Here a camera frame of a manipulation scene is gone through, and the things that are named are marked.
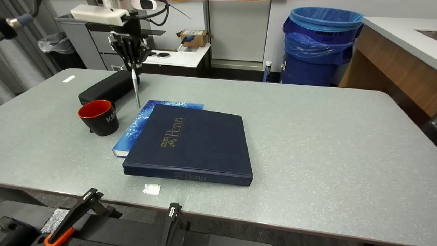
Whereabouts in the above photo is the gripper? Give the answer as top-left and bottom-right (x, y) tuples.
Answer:
(109, 15), (153, 71)

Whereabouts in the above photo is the silver pen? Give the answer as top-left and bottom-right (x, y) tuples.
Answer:
(131, 68), (141, 109)

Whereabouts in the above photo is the black mug with red inside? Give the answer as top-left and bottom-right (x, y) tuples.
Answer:
(77, 99), (120, 137)

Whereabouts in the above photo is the grey cabinet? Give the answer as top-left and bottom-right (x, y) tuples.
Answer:
(55, 13), (166, 72)

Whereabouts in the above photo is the black zip case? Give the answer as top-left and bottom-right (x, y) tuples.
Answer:
(78, 70), (140, 106)

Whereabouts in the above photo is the white side table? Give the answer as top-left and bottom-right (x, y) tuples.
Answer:
(141, 42), (211, 68)

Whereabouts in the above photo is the cardboard box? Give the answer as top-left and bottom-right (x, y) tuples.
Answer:
(176, 29), (214, 48)

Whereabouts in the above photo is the black bin with clear bag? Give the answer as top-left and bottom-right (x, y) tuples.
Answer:
(37, 32), (86, 71)

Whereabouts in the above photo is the light blue book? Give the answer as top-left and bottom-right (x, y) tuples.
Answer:
(112, 100), (205, 158)

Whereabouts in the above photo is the grey curtain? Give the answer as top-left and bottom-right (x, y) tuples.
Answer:
(0, 0), (62, 105)

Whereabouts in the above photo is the dark blue binder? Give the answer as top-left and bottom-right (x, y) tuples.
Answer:
(122, 104), (254, 187)

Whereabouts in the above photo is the white and blue tube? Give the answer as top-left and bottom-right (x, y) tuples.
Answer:
(263, 60), (273, 83)

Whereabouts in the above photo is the white paper scrap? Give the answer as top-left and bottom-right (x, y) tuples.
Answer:
(142, 183), (161, 195)

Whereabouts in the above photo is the black and orange clamp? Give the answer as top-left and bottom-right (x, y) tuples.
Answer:
(44, 188), (122, 246)

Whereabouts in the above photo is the blue trash bin with bag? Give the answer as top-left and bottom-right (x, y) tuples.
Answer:
(280, 6), (365, 86)

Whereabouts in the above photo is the wooden counter with white top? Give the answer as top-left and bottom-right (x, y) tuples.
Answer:
(338, 16), (437, 119)

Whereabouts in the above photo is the sink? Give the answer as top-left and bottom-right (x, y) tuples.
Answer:
(414, 29), (437, 42)

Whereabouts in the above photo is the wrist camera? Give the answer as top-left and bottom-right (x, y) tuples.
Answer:
(70, 4), (130, 27)

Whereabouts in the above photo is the grey wall panel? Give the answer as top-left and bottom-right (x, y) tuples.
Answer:
(208, 0), (272, 71)

